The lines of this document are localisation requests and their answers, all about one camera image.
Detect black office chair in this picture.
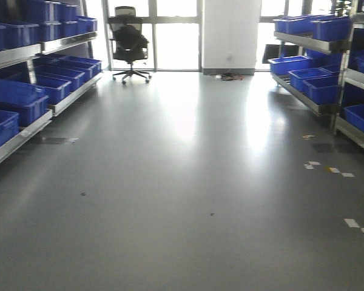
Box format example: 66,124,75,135
107,5,152,84

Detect right steel shelving rack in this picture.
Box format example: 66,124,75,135
269,1,364,149

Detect steel shelving rack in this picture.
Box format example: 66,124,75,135
269,1,364,149
0,1,103,163

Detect left steel shelving rack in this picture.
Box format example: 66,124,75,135
0,1,103,163

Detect cables on floor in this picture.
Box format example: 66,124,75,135
207,71,246,82

